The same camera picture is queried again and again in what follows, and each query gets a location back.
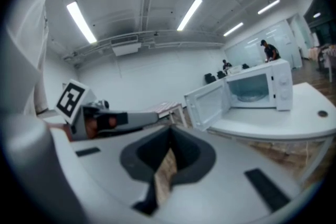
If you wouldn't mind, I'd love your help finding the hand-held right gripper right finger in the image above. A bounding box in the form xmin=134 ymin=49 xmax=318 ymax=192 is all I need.
xmin=154 ymin=124 xmax=303 ymax=224

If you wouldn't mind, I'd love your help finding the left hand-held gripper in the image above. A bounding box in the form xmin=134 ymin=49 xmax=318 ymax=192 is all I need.
xmin=54 ymin=79 xmax=160 ymax=142

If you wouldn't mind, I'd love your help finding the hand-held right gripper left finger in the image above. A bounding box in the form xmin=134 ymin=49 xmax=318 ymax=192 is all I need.
xmin=50 ymin=124 xmax=172 ymax=224

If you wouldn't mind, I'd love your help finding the white microwave door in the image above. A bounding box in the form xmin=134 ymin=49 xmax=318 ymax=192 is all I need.
xmin=183 ymin=78 xmax=232 ymax=132

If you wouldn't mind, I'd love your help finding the white microwave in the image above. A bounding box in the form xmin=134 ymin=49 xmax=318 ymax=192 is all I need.
xmin=224 ymin=58 xmax=293 ymax=112

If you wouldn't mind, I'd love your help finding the glass microwave turntable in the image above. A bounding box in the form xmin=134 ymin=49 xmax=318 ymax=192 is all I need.
xmin=237 ymin=90 xmax=266 ymax=103

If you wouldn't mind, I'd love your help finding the person's left hand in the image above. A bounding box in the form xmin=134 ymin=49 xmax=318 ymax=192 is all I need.
xmin=85 ymin=115 xmax=118 ymax=139

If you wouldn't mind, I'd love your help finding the pink checkered table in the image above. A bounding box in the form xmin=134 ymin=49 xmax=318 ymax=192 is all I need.
xmin=143 ymin=101 xmax=185 ymax=127

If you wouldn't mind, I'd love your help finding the ceiling air conditioner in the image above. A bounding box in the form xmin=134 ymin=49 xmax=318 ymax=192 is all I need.
xmin=111 ymin=35 xmax=143 ymax=57

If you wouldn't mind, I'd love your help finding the white table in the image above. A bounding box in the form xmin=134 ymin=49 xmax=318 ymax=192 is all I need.
xmin=206 ymin=82 xmax=336 ymax=187

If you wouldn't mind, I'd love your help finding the long ceiling light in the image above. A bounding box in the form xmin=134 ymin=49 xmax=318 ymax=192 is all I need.
xmin=176 ymin=0 xmax=203 ymax=32
xmin=66 ymin=1 xmax=98 ymax=44
xmin=223 ymin=22 xmax=245 ymax=37
xmin=257 ymin=0 xmax=281 ymax=15

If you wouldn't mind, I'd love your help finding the cream sweatshirt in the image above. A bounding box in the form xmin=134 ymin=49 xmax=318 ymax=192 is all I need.
xmin=0 ymin=0 xmax=90 ymax=224

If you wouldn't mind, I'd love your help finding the table with checkered cloth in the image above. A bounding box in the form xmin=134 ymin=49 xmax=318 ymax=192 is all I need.
xmin=309 ymin=44 xmax=336 ymax=82

